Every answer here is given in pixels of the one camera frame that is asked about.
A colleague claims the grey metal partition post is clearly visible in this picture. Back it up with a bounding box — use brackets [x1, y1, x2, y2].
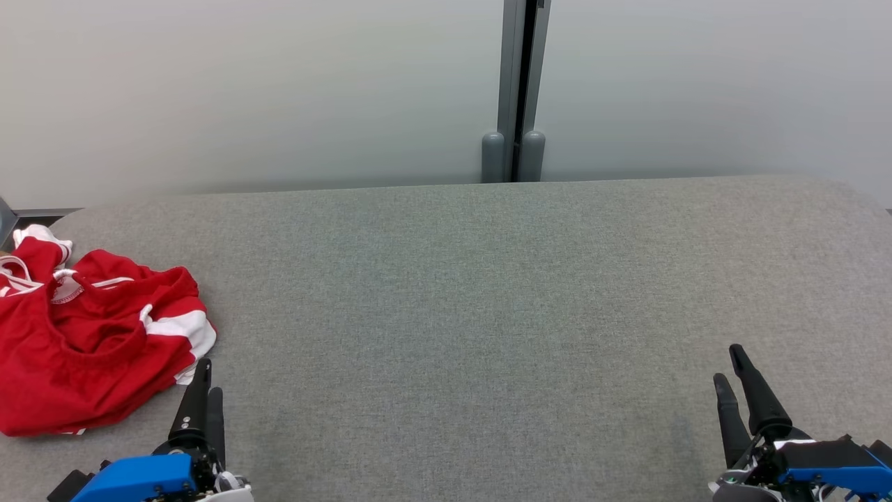
[481, 0, 553, 184]

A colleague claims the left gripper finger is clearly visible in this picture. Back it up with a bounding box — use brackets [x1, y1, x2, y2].
[169, 358, 213, 448]
[206, 387, 227, 469]

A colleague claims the dark grey furniture edge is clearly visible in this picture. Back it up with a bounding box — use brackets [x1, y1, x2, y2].
[0, 197, 20, 246]

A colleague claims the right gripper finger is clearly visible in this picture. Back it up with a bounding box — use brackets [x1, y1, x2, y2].
[713, 373, 755, 469]
[728, 344, 794, 441]

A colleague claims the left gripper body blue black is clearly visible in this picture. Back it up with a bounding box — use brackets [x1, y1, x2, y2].
[70, 443, 222, 502]

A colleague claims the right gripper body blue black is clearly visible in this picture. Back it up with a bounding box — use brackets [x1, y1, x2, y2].
[732, 436, 892, 500]

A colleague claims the grey fabric sofa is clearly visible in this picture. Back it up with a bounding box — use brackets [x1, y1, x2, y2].
[0, 174, 892, 502]

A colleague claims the red shorts wide white stripe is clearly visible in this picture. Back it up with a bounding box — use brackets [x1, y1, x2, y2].
[42, 249, 217, 426]

